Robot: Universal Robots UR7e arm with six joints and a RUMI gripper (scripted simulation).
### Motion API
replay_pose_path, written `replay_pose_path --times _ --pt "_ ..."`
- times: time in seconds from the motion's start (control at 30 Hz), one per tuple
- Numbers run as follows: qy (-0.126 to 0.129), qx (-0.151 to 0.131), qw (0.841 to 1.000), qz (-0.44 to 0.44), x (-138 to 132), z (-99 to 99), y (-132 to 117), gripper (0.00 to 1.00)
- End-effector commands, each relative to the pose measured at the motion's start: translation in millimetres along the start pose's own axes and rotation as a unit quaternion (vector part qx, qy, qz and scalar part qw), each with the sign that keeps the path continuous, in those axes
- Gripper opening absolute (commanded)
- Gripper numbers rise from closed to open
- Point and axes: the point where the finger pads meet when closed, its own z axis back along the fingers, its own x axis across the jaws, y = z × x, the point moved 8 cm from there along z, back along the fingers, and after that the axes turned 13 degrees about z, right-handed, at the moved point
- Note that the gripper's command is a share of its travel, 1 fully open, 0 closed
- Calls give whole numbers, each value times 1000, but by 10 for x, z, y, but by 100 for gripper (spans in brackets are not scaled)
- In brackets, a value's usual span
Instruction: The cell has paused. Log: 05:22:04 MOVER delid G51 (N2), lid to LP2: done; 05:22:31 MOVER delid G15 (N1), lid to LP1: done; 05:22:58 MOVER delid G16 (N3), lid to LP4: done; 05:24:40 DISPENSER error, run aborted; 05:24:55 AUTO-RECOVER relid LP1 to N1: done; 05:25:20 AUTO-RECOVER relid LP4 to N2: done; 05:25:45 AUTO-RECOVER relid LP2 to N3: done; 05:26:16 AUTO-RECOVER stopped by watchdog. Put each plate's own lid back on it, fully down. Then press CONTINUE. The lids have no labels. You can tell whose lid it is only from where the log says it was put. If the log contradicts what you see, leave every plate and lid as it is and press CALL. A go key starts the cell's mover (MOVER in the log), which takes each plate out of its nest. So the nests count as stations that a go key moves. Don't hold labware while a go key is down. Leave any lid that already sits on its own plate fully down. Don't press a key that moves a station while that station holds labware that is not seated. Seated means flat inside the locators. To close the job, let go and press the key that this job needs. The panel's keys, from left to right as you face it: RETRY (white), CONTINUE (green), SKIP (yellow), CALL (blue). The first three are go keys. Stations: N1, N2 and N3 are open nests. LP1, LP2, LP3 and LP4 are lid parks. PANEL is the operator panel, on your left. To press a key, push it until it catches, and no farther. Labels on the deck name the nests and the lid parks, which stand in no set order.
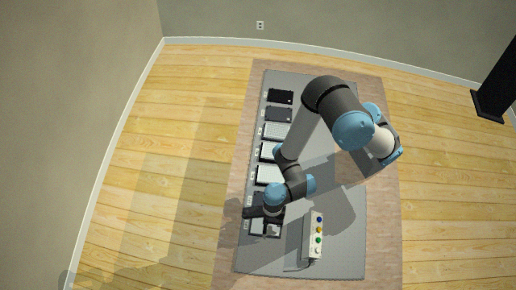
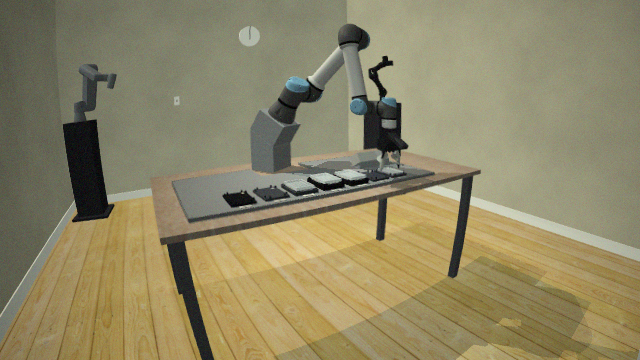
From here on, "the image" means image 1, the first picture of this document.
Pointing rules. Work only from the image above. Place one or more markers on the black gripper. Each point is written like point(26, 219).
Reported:
point(272, 220)

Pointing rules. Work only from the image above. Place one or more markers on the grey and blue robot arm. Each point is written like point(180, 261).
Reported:
point(351, 126)

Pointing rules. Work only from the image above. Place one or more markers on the white control panel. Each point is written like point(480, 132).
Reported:
point(312, 236)

